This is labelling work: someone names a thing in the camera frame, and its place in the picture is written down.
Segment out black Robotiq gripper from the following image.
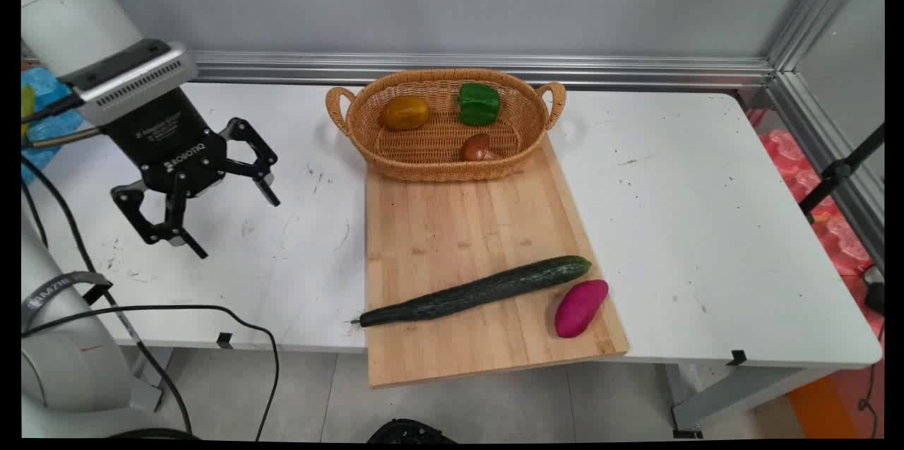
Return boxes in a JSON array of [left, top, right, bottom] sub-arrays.
[[99, 88, 282, 261]]

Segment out long dark green cucumber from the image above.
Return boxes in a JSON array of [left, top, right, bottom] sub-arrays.
[[351, 255, 593, 328]]

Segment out blue plastic bag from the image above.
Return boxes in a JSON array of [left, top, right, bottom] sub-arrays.
[[21, 66, 85, 186]]

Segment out yellow bell pepper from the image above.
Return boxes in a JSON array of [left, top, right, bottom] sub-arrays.
[[381, 95, 431, 132]]

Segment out grey table leg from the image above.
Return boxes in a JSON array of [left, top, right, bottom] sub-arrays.
[[664, 363, 838, 439], [127, 346, 175, 413]]

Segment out woven wicker basket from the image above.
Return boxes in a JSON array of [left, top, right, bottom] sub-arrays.
[[325, 68, 567, 183]]

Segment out wooden cutting board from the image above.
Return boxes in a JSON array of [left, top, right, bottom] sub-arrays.
[[364, 132, 630, 389]]

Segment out green bell pepper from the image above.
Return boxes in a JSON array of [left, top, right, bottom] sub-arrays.
[[456, 82, 502, 128]]

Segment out black round floor object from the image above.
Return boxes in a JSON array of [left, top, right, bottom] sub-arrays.
[[367, 418, 458, 444]]

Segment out purple sweet potato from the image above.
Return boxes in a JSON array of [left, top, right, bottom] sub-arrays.
[[554, 279, 609, 339]]

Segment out black tripod stand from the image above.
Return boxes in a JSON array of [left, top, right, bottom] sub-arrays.
[[798, 123, 885, 225]]

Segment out pink bubble wrap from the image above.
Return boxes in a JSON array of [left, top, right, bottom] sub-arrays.
[[747, 107, 885, 278]]

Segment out orange floor item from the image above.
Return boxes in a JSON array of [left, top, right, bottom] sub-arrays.
[[787, 375, 850, 439]]

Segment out black power adapter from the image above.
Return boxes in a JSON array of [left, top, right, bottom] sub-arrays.
[[862, 264, 885, 317]]

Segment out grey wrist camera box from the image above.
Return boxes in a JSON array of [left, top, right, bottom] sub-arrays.
[[59, 39, 200, 128]]

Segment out black looping floor cable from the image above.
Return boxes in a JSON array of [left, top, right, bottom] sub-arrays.
[[21, 304, 281, 441]]

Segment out thick black labelled cable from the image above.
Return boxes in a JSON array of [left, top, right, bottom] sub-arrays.
[[21, 155, 194, 437]]

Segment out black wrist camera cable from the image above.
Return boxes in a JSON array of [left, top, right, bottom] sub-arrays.
[[21, 93, 86, 124]]

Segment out black velcro cable strap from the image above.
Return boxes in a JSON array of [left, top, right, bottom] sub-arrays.
[[21, 271, 114, 332]]

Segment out horizontal aluminium frame rail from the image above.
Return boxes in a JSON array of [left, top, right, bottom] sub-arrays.
[[189, 49, 778, 91]]

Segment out aluminium side frame rail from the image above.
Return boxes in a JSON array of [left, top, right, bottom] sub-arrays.
[[766, 71, 885, 274]]

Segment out slanted aluminium frame post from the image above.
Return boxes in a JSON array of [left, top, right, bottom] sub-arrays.
[[766, 0, 884, 73]]

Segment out thin black adapter cable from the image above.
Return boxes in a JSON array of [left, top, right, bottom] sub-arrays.
[[857, 321, 885, 439]]

